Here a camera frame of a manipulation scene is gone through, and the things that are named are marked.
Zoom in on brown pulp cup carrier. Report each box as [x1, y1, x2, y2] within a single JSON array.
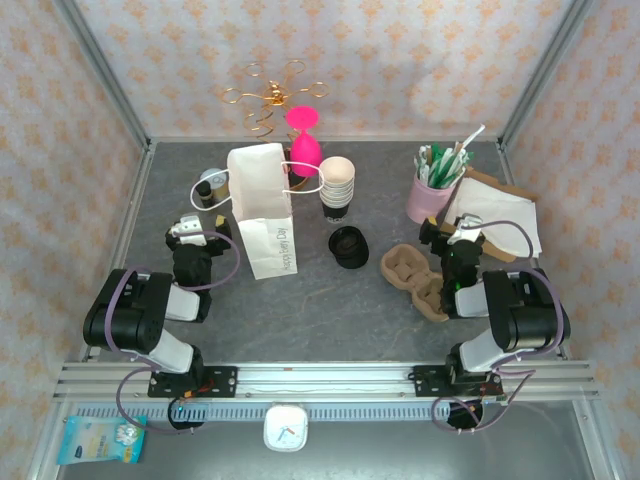
[[379, 243, 451, 324]]

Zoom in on white printed paper gift bag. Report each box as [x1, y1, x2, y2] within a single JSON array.
[[191, 142, 326, 281]]

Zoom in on pink straw holder cup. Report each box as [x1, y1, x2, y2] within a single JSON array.
[[405, 174, 459, 227]]

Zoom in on silver tin can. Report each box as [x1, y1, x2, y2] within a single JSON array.
[[199, 167, 231, 209]]

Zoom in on green white striped straw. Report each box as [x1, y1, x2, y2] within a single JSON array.
[[434, 149, 469, 189]]

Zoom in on white napkins on cardboard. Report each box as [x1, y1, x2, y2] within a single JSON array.
[[438, 167, 540, 264]]

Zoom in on white paper napkins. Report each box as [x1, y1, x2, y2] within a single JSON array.
[[443, 177, 544, 259]]

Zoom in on long white wrapped straw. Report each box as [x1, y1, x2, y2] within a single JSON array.
[[452, 123, 487, 169]]

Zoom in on pink plastic goblet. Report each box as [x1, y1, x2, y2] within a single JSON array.
[[284, 104, 323, 178]]

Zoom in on stack of paper cups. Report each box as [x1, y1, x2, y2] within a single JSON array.
[[318, 155, 357, 225]]

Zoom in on white square clock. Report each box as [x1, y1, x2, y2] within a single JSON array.
[[263, 403, 309, 454]]

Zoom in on blue wet wipes packet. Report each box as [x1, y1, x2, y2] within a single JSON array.
[[55, 414, 148, 466]]

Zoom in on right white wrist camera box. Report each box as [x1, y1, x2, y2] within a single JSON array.
[[447, 212, 484, 246]]

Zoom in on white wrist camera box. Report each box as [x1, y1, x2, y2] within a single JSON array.
[[447, 212, 484, 246], [167, 213, 209, 246]]

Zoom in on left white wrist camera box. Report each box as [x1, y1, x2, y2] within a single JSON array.
[[167, 213, 209, 246]]

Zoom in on gold wire cup rack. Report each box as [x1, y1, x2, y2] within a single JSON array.
[[222, 59, 331, 194]]

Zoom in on aluminium mounting rail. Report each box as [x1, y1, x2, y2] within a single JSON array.
[[52, 360, 601, 401]]

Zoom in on aluminium frame post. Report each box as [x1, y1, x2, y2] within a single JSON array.
[[497, 0, 594, 149], [54, 0, 154, 151]]

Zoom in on grey slotted cable tray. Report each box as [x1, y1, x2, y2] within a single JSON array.
[[74, 402, 486, 421]]

